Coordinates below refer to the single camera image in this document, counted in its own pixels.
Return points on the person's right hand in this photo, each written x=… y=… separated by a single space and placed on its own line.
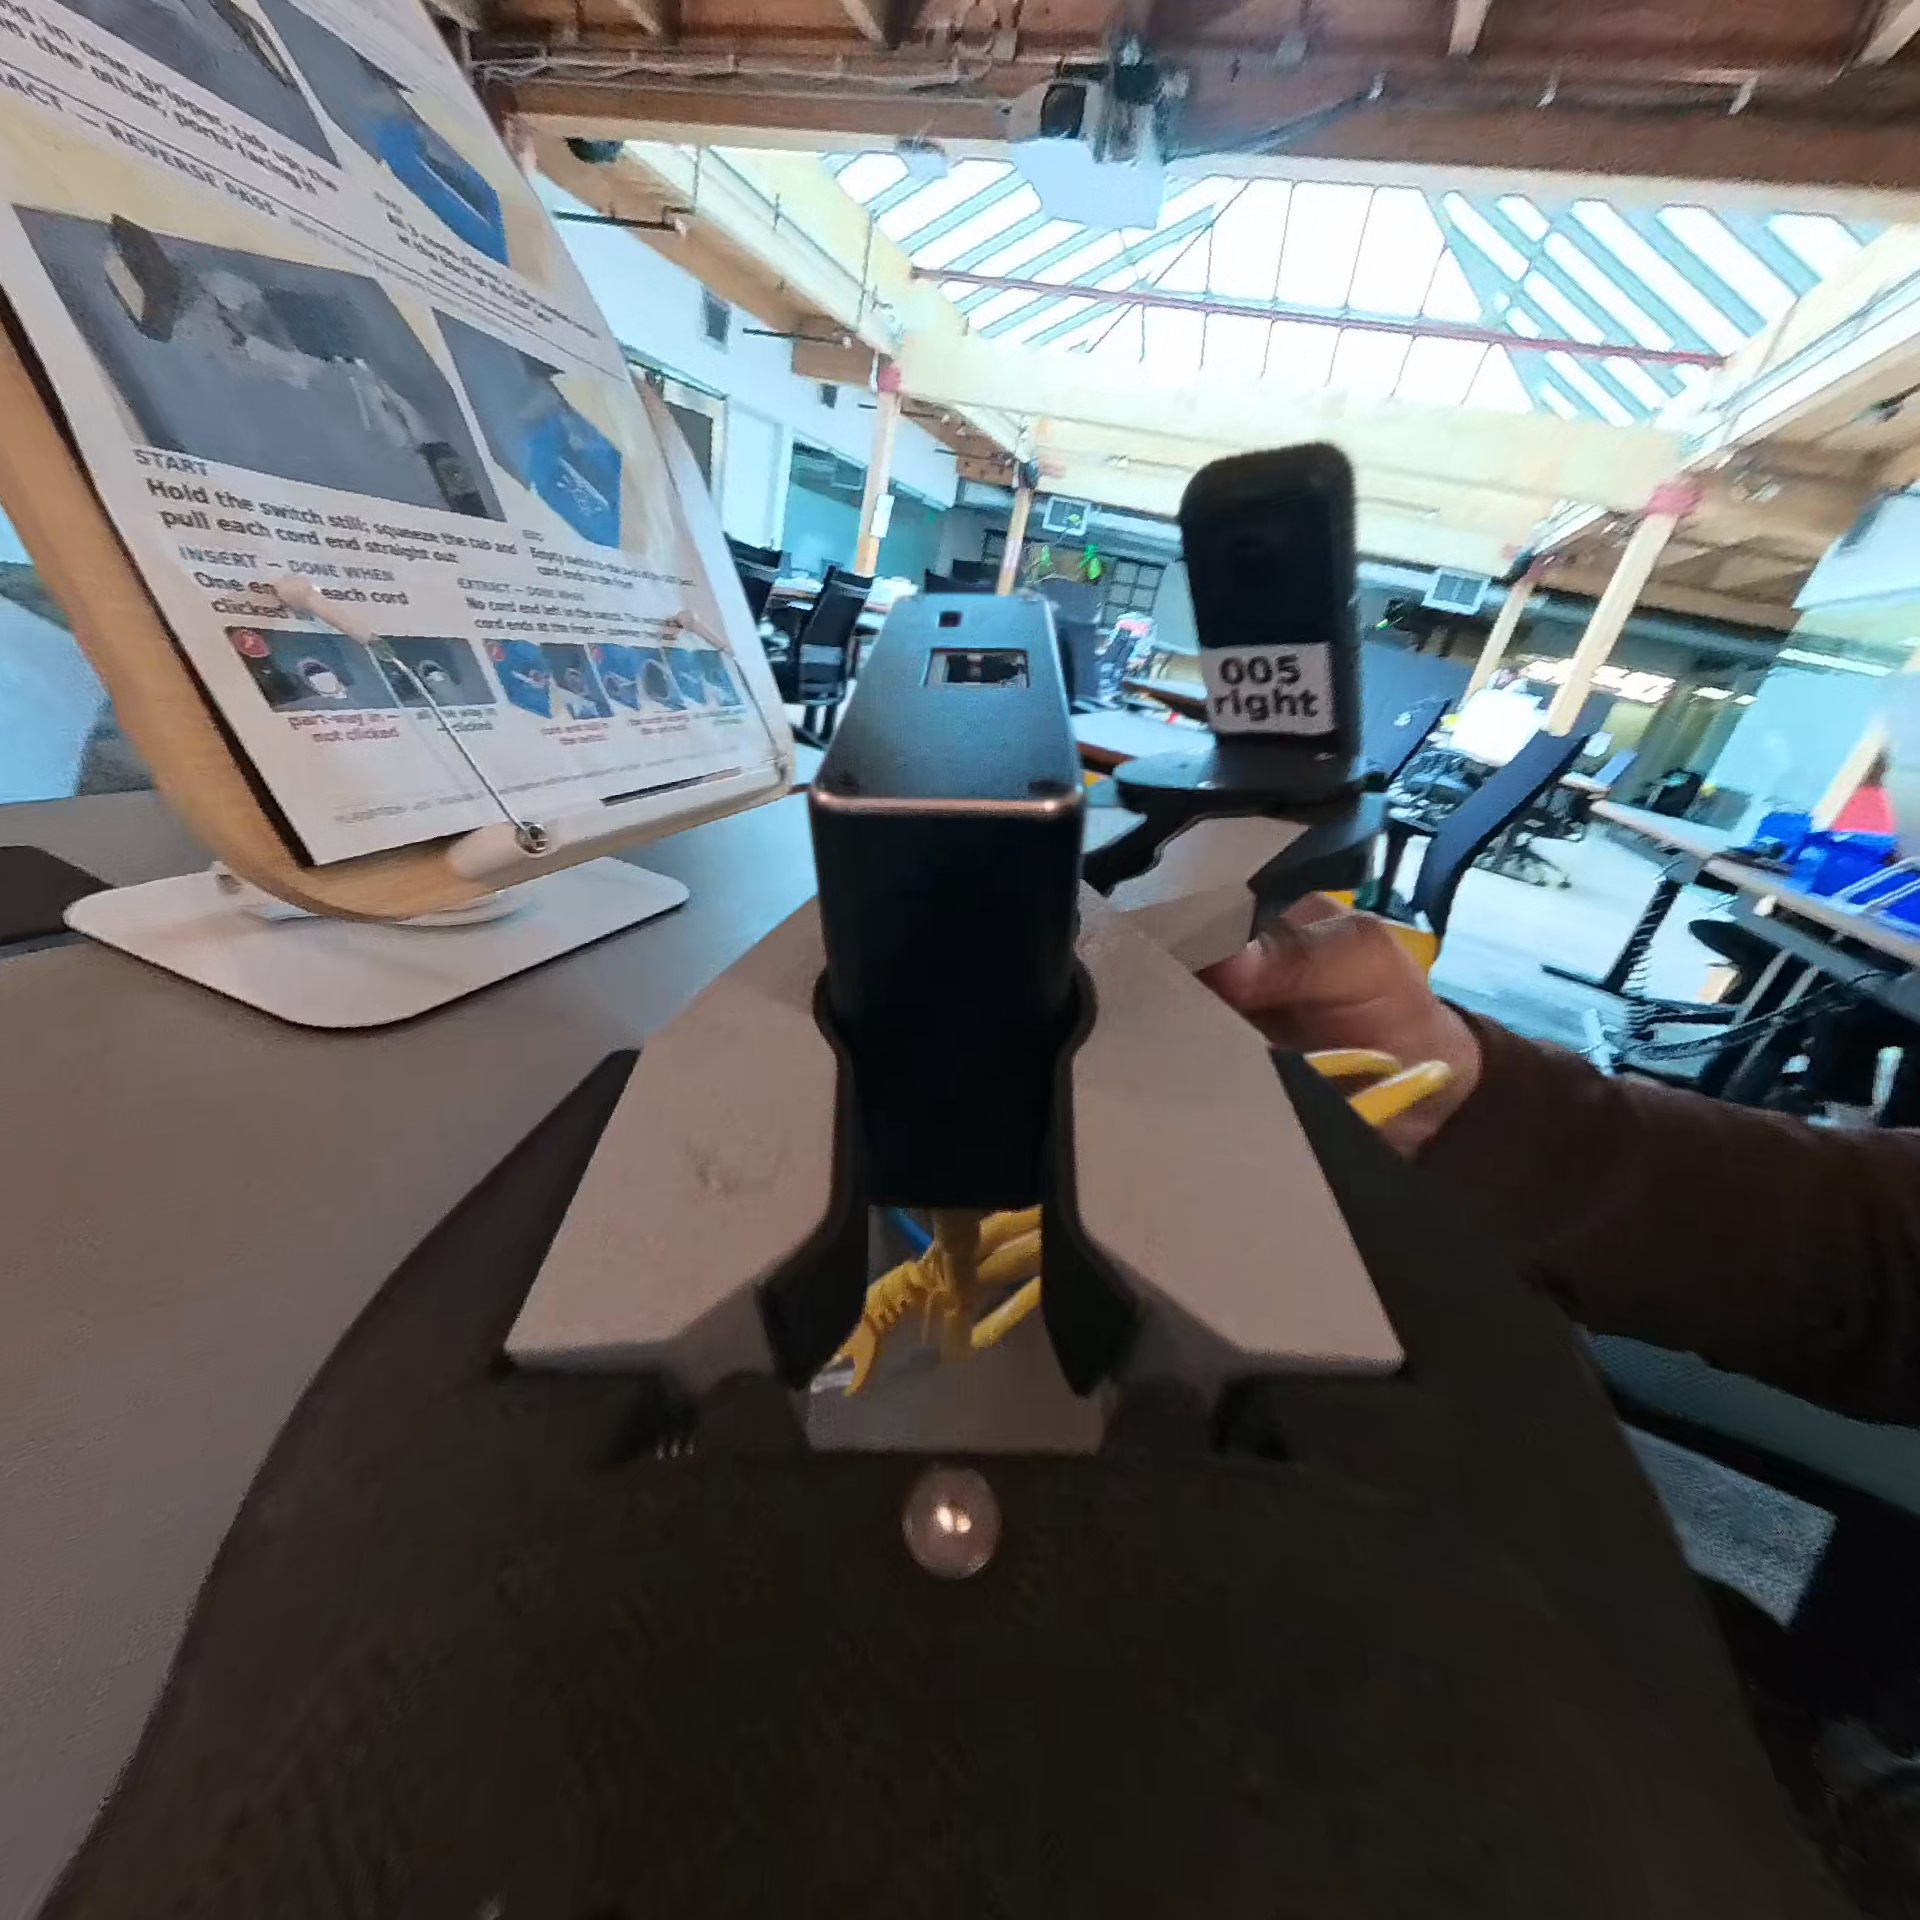
x=1350 y=1004

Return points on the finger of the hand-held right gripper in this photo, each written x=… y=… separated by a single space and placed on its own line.
x=1214 y=892

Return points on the black network switch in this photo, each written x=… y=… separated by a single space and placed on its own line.
x=944 y=962

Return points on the blue storage bin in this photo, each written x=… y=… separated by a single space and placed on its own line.
x=1830 y=862

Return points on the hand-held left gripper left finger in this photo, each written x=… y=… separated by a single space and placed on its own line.
x=674 y=1202

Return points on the black office chair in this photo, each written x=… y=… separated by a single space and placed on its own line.
x=1483 y=811
x=833 y=645

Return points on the instruction sheet on wooden stand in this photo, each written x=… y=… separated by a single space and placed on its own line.
x=376 y=962

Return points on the person's right forearm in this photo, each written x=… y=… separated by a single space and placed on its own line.
x=1650 y=1202

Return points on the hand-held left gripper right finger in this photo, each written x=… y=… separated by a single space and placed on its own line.
x=1231 y=1202

